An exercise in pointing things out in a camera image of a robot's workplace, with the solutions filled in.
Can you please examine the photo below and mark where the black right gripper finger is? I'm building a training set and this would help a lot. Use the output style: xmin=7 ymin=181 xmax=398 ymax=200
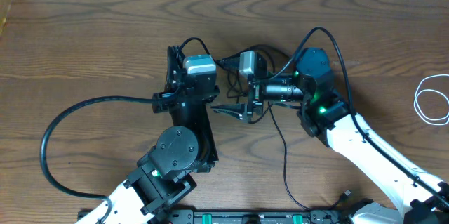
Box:
xmin=215 ymin=57 xmax=240 ymax=72
xmin=211 ymin=103 xmax=248 ymax=121

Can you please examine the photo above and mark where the black thick cable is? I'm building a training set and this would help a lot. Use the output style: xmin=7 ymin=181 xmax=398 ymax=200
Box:
xmin=215 ymin=44 xmax=292 ymax=100

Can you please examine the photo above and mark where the black thin usb cable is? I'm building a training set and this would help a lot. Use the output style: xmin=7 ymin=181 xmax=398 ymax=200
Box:
xmin=268 ymin=101 xmax=352 ymax=211

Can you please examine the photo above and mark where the white usb cable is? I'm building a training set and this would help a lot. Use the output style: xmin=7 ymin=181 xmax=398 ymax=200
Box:
xmin=413 ymin=74 xmax=449 ymax=126

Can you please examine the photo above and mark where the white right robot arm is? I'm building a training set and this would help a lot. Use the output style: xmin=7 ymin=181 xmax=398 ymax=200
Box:
xmin=213 ymin=48 xmax=448 ymax=223

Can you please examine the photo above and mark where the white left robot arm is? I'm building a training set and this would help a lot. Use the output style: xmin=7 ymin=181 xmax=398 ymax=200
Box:
xmin=79 ymin=46 xmax=220 ymax=224

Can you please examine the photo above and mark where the black right camera cable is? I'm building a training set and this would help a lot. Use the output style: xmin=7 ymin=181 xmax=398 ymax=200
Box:
xmin=269 ymin=26 xmax=449 ymax=207

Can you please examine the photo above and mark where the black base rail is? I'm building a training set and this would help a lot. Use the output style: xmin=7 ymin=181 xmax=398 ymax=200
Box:
xmin=148 ymin=200 xmax=372 ymax=224

